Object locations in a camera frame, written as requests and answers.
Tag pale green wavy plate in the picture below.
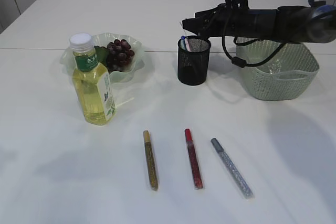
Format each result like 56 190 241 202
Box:
60 33 145 83

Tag gold glitter pen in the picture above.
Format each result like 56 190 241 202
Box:
143 130 159 191

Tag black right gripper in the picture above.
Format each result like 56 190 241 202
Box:
182 4 252 38

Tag black mesh pen holder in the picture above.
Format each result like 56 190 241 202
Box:
177 36 211 86

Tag green tea bottle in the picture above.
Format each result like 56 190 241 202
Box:
69 33 116 125

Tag purple grape bunch with leaf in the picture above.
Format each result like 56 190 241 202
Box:
95 39 135 73

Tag red glitter pen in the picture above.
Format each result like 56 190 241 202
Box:
184 129 203 189

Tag blue handled scissors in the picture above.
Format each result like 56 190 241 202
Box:
180 36 186 50

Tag clear plastic sheet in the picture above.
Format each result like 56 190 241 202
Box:
268 59 284 74

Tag green woven plastic basket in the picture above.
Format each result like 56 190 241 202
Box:
240 44 319 101

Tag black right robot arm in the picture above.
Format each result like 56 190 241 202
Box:
183 0 335 44

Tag silver glitter pen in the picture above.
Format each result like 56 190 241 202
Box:
211 138 254 199

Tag pink handled scissors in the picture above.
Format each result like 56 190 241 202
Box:
184 37 192 52

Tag clear plastic ruler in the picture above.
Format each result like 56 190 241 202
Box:
179 21 188 38

